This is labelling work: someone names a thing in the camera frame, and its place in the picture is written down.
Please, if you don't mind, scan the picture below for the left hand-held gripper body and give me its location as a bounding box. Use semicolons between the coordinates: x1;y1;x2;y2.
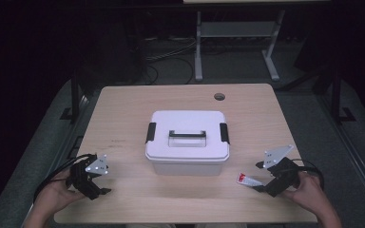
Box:
69;154;110;200

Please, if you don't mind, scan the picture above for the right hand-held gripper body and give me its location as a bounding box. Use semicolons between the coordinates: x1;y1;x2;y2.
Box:
262;144;300;198

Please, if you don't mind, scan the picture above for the white and red tube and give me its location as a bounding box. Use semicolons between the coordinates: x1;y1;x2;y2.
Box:
236;172;264;188

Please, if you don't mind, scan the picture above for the white plastic storage box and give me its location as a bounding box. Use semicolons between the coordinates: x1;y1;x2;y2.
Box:
145;154;229;177

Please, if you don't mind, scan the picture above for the white lid with black handle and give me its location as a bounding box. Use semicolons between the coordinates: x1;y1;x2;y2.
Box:
144;109;231;163

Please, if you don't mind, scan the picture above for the person's left hand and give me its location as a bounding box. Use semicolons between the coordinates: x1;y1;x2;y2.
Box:
41;169;86;212

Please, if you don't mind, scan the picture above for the person's right hand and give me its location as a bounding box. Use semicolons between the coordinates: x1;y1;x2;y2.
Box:
281;172;327;217

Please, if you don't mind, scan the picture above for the grey metal-legged desk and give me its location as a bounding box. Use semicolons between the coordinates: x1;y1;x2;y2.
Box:
182;0;332;83

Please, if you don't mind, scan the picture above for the left hand-held gripper black cable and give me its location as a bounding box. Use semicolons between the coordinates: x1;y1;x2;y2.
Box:
32;153;98;203

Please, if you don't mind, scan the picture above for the hand-held gripper black cable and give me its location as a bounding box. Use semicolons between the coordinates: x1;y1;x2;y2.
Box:
293;158;326;191
32;153;98;203

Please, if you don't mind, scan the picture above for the right hand-held gripper black cable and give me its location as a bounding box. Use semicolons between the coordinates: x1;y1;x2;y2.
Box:
293;158;326;191

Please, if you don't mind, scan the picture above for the black metal post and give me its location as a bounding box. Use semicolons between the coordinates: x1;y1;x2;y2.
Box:
330;67;357;124
60;67;82;123

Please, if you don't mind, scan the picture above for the bundle of floor cables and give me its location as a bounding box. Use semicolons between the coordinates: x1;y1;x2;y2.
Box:
144;36;198;85

